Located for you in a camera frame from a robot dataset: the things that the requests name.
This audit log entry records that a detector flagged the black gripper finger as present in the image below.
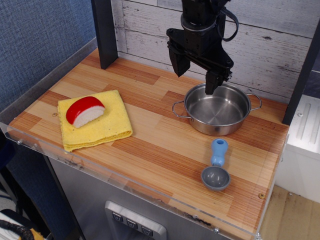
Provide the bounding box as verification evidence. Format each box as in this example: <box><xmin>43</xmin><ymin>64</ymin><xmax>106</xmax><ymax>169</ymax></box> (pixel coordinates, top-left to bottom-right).
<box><xmin>205</xmin><ymin>70</ymin><xmax>225</xmax><ymax>95</ymax></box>
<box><xmin>169</xmin><ymin>48</ymin><xmax>191</xmax><ymax>77</ymax></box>

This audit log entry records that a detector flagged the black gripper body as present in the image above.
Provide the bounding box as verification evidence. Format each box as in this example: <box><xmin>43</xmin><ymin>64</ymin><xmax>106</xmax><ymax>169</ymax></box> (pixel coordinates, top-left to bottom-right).
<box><xmin>166</xmin><ymin>27</ymin><xmax>234</xmax><ymax>81</ymax></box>

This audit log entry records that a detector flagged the stainless steel stockpot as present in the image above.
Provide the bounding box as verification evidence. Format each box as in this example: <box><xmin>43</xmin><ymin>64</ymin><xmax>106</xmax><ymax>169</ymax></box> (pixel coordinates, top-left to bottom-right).
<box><xmin>172</xmin><ymin>83</ymin><xmax>262</xmax><ymax>136</ymax></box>

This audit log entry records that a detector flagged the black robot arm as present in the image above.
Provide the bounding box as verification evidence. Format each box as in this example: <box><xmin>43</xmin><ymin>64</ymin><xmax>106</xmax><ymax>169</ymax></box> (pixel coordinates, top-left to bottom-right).
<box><xmin>166</xmin><ymin>0</ymin><xmax>239</xmax><ymax>95</ymax></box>

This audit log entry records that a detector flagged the yellow folded cloth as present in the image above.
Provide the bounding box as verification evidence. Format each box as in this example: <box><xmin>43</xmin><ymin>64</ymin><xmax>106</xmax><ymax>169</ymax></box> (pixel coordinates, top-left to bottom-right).
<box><xmin>57</xmin><ymin>90</ymin><xmax>133</xmax><ymax>152</ymax></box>

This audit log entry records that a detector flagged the blue grey ice cream scoop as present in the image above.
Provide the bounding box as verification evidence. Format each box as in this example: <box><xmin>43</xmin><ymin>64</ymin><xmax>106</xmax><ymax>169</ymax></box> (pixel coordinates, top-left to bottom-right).
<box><xmin>201</xmin><ymin>138</ymin><xmax>231</xmax><ymax>191</ymax></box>

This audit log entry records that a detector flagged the red white toy sushi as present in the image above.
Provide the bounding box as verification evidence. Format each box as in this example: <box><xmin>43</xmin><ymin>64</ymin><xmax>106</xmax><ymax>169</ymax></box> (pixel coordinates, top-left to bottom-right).
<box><xmin>65</xmin><ymin>96</ymin><xmax>106</xmax><ymax>128</ymax></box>

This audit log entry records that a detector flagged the white appliance at right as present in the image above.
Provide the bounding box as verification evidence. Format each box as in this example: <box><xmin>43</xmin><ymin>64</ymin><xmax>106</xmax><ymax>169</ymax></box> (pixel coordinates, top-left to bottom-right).
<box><xmin>275</xmin><ymin>95</ymin><xmax>320</xmax><ymax>203</ymax></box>

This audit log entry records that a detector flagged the clear acrylic front guard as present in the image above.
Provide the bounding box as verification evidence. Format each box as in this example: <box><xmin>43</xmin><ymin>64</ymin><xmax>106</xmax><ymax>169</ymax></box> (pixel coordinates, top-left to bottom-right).
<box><xmin>0</xmin><ymin>121</ymin><xmax>262</xmax><ymax>240</ymax></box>

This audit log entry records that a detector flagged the silver button control panel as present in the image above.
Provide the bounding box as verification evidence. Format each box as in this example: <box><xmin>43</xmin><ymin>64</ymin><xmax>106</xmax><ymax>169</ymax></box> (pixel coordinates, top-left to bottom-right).
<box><xmin>104</xmin><ymin>200</ymin><xmax>167</xmax><ymax>240</ymax></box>

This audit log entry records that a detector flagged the yellow object bottom left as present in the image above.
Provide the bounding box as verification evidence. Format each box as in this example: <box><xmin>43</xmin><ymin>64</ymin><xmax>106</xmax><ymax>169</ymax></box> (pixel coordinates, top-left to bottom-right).
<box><xmin>27</xmin><ymin>228</ymin><xmax>45</xmax><ymax>240</ymax></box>

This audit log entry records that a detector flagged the black right vertical post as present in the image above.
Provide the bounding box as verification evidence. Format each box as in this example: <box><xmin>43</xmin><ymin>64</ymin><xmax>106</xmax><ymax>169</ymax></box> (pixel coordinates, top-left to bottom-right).
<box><xmin>282</xmin><ymin>22</ymin><xmax>320</xmax><ymax>125</ymax></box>

